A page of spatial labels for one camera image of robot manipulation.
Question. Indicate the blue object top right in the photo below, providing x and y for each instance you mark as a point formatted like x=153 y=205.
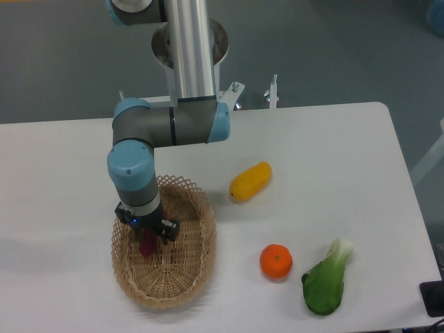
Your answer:
x=435 y=16

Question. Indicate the white table clamp post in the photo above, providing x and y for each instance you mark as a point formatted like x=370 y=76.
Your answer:
x=271 y=95

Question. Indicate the yellow mango-shaped fruit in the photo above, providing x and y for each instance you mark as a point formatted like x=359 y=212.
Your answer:
x=250 y=182

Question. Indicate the woven wicker basket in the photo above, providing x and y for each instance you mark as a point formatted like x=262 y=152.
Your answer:
x=177 y=272

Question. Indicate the purple sweet potato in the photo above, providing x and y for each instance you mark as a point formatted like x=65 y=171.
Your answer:
x=149 y=239

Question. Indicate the black device at table edge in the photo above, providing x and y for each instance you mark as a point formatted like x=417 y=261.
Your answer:
x=432 y=296

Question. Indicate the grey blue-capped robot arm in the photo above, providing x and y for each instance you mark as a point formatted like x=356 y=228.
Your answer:
x=196 y=114

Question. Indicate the white furniture leg right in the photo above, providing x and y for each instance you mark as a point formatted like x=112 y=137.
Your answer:
x=428 y=160

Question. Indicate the orange tangerine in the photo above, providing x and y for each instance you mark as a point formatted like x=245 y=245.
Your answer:
x=276 y=261

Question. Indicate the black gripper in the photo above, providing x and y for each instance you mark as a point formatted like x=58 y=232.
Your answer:
x=168 y=230

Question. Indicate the green bok choy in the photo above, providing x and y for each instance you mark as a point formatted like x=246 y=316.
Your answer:
x=322 y=285

